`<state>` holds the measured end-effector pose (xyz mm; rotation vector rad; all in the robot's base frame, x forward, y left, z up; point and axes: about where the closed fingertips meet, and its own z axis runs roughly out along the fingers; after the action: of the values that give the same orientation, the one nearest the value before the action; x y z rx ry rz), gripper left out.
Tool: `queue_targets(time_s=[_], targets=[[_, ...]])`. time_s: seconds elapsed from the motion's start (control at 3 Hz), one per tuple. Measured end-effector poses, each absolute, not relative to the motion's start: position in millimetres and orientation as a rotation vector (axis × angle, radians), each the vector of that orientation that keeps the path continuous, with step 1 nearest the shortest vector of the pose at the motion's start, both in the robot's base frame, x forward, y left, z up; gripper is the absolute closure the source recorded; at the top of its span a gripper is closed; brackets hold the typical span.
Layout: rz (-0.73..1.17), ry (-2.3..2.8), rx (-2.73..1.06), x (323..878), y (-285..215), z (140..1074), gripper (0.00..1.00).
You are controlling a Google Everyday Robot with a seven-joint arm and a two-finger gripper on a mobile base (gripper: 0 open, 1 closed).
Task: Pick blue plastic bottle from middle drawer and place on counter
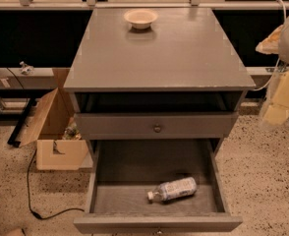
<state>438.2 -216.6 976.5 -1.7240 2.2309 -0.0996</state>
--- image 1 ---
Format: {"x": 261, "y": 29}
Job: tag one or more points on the closed grey upper drawer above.
{"x": 155, "y": 125}

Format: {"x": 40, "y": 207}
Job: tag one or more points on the white paper bowl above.
{"x": 140, "y": 19}

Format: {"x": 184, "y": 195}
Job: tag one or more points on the grey drawer cabinet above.
{"x": 183, "y": 63}

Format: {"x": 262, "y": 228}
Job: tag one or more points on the items inside cardboard box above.
{"x": 72, "y": 132}

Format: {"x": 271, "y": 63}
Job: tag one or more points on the crumpled clear plastic piece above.
{"x": 26, "y": 69}

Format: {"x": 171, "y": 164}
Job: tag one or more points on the clear blue-label plastic bottle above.
{"x": 173, "y": 190}

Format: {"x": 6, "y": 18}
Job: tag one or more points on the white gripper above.
{"x": 277, "y": 42}

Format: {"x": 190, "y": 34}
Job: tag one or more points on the open grey middle drawer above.
{"x": 124, "y": 172}

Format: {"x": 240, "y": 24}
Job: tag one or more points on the open cardboard box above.
{"x": 53, "y": 114}

